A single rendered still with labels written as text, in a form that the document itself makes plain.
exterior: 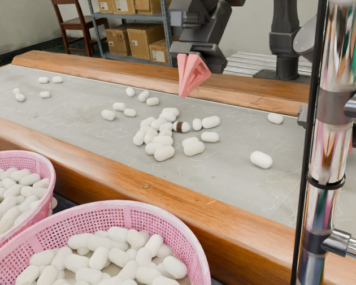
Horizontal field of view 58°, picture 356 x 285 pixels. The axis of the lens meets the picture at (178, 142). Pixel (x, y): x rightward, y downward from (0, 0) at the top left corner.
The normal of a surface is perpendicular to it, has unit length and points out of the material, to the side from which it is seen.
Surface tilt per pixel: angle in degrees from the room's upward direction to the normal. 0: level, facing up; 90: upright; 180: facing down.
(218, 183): 0
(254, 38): 90
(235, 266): 90
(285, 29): 95
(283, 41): 95
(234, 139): 0
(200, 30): 41
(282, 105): 45
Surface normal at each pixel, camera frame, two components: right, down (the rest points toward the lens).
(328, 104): -0.71, 0.44
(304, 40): -0.83, -0.40
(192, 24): 0.80, 0.22
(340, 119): -0.17, 0.53
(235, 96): -0.50, -0.26
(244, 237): -0.12, -0.85
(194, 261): -0.93, -0.02
